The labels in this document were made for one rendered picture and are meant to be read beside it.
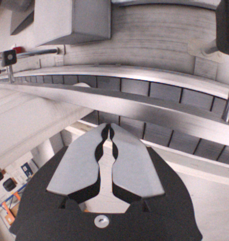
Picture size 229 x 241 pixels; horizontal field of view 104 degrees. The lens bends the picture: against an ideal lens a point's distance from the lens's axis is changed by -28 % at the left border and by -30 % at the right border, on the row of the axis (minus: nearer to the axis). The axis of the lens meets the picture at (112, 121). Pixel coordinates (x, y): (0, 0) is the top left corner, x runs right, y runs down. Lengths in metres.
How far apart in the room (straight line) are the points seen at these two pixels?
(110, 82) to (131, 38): 0.08
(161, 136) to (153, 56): 0.12
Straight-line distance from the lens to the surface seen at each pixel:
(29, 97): 0.20
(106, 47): 0.23
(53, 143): 0.43
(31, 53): 0.29
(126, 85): 0.16
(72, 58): 0.29
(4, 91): 0.36
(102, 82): 0.18
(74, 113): 0.16
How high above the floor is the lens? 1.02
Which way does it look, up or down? 49 degrees down
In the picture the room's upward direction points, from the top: 130 degrees counter-clockwise
